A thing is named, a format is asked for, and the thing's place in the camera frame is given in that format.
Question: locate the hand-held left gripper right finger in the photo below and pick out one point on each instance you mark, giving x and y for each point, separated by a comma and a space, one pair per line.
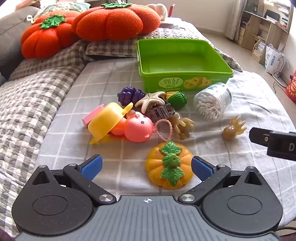
200, 168

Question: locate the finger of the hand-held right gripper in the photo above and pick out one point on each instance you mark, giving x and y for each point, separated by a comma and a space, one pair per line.
259, 136

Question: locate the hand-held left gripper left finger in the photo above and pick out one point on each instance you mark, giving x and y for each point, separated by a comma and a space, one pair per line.
92, 167

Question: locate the amber toy octopus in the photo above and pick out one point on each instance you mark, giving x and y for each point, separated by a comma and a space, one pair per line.
182, 126
233, 129

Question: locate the orange toy pumpkin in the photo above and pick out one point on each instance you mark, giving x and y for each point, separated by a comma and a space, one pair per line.
157, 166

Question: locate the red-orange plastic toy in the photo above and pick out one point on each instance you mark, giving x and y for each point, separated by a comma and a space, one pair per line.
118, 129

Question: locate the yellow toy cup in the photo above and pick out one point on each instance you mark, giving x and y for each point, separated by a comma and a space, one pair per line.
104, 120

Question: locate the clear cotton swab jar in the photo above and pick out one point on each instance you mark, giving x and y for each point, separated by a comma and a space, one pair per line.
212, 102

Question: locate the brown hair claw clip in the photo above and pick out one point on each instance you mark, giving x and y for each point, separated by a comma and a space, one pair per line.
161, 112

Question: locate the green toy corn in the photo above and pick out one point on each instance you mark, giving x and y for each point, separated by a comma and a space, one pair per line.
178, 99

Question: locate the beige starfish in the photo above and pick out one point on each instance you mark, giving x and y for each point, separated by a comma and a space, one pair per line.
150, 99

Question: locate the green plastic box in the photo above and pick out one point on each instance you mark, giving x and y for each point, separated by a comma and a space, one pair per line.
180, 60

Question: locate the white grid bed sheet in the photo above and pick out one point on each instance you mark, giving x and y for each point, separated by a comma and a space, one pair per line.
208, 143

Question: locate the pink block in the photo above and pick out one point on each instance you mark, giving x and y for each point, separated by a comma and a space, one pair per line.
89, 117

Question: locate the red bag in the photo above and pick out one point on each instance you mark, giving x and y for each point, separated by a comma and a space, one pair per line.
291, 88

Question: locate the white paper bag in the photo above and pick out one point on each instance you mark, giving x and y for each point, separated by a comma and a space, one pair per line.
274, 60

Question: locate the purple toy grapes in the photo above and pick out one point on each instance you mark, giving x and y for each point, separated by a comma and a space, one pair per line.
129, 95

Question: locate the grey checked quilt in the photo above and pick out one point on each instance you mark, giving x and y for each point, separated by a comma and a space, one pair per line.
34, 92

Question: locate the wooden desk shelf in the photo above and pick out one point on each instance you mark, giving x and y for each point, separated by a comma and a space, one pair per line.
259, 30

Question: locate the grey curtain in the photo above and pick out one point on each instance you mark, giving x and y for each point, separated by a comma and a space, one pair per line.
233, 23

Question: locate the small orange pumpkin cushion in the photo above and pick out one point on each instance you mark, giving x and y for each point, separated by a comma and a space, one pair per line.
41, 39

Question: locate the white papers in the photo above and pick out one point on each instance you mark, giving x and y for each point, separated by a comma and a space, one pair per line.
171, 23

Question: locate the large orange pumpkin cushion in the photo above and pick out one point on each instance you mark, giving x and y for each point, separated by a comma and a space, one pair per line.
115, 20

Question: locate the red plastic object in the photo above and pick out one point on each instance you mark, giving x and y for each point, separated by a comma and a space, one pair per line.
171, 10

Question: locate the grey sofa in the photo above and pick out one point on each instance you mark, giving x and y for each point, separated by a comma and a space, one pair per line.
11, 34

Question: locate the white pink plush toy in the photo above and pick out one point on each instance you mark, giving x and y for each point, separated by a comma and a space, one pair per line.
159, 10

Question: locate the teal patterned pillow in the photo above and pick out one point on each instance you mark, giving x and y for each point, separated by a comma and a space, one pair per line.
53, 9

